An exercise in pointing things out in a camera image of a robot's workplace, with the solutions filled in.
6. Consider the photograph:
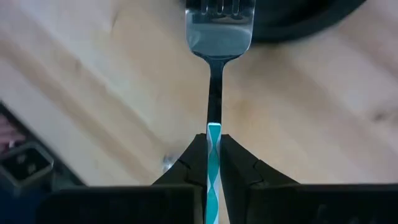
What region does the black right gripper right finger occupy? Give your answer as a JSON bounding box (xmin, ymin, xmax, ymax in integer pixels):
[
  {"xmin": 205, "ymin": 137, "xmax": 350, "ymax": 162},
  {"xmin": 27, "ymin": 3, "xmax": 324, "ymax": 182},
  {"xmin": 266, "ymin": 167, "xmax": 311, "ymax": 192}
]
[{"xmin": 220, "ymin": 133, "xmax": 398, "ymax": 224}]

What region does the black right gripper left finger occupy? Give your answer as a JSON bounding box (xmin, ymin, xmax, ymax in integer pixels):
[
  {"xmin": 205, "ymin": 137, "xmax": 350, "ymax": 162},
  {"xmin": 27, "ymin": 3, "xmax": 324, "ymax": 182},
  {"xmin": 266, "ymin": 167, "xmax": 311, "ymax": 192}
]
[{"xmin": 36, "ymin": 133, "xmax": 208, "ymax": 224}]

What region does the fork with teal patterned handle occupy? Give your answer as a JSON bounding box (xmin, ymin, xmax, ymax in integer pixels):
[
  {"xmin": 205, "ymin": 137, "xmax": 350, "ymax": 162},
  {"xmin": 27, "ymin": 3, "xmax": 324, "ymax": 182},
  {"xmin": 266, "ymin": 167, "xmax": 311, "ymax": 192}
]
[{"xmin": 185, "ymin": 0, "xmax": 257, "ymax": 224}]

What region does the black plastic tray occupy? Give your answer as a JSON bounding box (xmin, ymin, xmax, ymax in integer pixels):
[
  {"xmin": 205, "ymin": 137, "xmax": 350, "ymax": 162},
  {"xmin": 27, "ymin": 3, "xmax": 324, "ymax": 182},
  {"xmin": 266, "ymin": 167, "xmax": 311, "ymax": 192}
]
[{"xmin": 185, "ymin": 0, "xmax": 369, "ymax": 44}]

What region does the black stereo camera box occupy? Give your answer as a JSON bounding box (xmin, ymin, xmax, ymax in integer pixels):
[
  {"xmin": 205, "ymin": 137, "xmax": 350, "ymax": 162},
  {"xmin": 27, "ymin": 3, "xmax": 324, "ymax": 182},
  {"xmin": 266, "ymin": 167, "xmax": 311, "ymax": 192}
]
[{"xmin": 0, "ymin": 142, "xmax": 54, "ymax": 195}]

